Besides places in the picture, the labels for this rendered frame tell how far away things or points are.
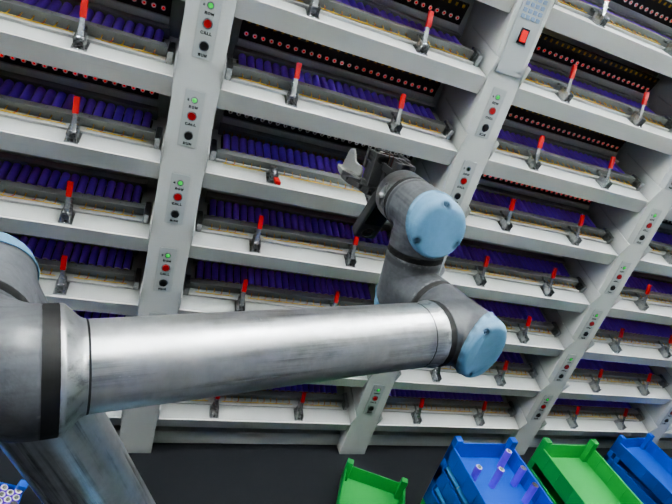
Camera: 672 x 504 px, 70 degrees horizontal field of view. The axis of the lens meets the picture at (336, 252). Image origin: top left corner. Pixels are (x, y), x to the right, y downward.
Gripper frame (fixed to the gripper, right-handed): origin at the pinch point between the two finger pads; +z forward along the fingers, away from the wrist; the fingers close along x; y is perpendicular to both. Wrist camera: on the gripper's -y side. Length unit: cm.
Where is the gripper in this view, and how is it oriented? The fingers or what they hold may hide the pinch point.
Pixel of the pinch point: (360, 173)
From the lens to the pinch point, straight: 104.0
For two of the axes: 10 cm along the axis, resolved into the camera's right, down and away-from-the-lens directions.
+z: -2.6, -4.2, 8.7
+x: -9.3, -1.5, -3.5
